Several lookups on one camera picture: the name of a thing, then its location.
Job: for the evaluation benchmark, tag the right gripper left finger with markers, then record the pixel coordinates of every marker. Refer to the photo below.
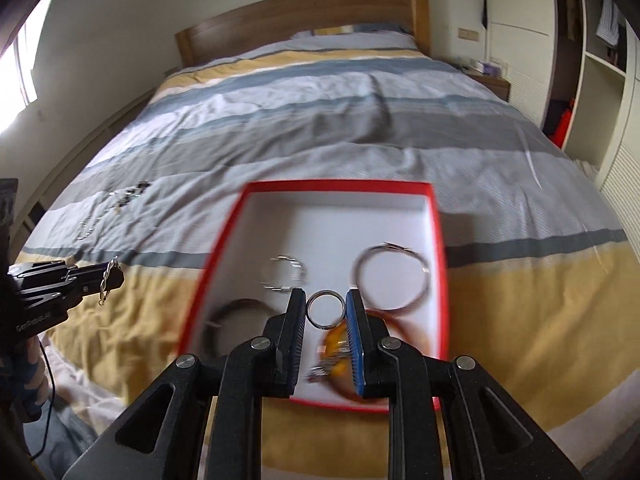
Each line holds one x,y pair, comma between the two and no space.
198,417

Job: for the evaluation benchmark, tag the red jewelry box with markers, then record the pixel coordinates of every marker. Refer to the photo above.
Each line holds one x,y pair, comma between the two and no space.
325,224

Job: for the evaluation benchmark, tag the window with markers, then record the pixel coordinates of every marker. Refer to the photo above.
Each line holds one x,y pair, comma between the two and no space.
17,63

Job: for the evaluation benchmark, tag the grey pillow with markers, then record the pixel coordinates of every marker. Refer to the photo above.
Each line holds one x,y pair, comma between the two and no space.
372,36

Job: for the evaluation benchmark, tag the striped duvet cover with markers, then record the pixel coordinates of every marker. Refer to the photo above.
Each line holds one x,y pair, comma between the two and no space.
543,283

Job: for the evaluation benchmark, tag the thin twisted silver bangle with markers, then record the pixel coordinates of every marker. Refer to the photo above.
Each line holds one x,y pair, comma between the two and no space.
282,273

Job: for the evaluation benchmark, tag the amber glass bangle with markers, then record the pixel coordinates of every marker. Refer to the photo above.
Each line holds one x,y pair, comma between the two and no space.
334,367

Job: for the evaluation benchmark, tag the blue gloved left hand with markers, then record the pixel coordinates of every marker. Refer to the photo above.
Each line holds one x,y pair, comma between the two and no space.
24,385

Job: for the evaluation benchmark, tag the open shelf unit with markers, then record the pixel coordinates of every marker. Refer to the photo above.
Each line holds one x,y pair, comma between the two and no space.
591,83

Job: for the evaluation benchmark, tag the white wardrobe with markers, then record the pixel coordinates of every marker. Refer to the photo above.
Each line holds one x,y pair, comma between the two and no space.
522,38

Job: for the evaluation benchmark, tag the plain silver bangle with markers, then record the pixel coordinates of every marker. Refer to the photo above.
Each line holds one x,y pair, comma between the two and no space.
392,278

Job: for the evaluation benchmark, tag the wooden nightstand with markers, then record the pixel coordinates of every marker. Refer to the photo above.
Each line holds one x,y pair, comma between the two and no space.
498,85

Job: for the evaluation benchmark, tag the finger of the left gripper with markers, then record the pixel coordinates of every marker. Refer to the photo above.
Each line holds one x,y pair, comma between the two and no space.
55,271
69,293

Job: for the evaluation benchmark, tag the wooden headboard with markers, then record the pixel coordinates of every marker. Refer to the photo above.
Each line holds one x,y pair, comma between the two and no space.
268,21

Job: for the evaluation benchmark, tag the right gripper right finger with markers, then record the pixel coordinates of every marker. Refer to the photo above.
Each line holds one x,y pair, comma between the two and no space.
447,418

